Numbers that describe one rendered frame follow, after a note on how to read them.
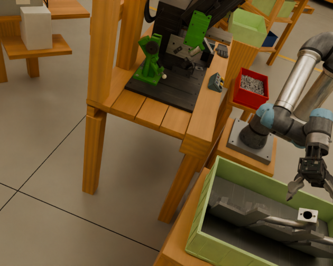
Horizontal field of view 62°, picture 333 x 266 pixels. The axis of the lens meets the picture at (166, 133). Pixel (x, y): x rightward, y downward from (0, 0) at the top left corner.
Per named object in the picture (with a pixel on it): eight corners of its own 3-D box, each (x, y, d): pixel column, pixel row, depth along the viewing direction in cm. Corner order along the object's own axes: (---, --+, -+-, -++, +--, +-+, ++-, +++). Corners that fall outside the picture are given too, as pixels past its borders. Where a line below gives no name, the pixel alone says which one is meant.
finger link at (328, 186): (333, 202, 81) (316, 177, 88) (337, 209, 85) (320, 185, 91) (344, 198, 80) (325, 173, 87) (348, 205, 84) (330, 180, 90)
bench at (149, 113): (201, 110, 314) (232, 38, 254) (168, 224, 203) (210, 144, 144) (144, 89, 316) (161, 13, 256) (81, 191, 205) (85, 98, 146)
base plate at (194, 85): (215, 41, 240) (216, 39, 239) (192, 113, 159) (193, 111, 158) (170, 25, 242) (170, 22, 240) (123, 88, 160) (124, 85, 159)
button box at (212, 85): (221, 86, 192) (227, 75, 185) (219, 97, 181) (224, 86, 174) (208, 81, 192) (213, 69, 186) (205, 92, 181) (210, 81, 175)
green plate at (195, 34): (200, 47, 184) (212, 15, 175) (199, 49, 176) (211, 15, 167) (184, 42, 184) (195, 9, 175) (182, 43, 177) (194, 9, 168)
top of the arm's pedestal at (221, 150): (274, 142, 170) (277, 138, 167) (270, 179, 146) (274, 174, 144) (225, 121, 173) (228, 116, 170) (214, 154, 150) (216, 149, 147)
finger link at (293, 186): (275, 190, 93) (296, 171, 93) (281, 196, 97) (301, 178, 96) (282, 196, 91) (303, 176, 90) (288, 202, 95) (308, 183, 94)
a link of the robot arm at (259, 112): (252, 115, 153) (264, 96, 144) (275, 126, 151) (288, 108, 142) (247, 127, 145) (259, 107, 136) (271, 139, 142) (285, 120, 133)
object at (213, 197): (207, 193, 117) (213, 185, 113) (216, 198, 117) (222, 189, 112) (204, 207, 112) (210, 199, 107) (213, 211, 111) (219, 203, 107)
